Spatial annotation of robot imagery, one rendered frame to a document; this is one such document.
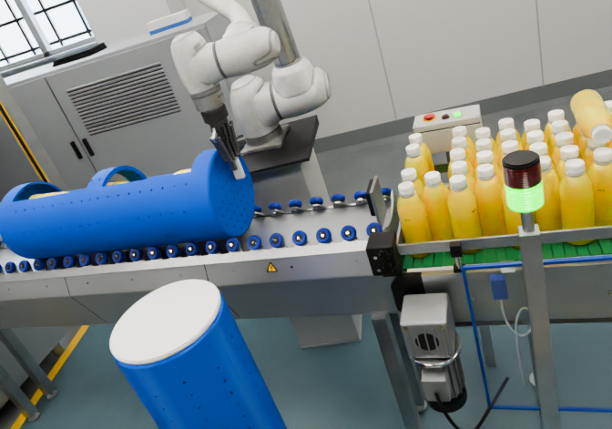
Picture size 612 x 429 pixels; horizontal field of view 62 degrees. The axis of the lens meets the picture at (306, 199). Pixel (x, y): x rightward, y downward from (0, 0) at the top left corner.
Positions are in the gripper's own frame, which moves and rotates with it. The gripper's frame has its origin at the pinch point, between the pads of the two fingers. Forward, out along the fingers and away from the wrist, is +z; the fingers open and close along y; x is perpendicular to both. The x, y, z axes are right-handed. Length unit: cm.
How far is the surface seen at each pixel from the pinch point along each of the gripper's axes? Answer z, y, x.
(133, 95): -2, 126, 121
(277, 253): 23.6, -13.7, -9.9
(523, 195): -4, -42, -78
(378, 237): 16, -22, -44
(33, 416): 114, -8, 162
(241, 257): 23.7, -13.6, 2.3
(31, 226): 2, -15, 74
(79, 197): -4, -11, 52
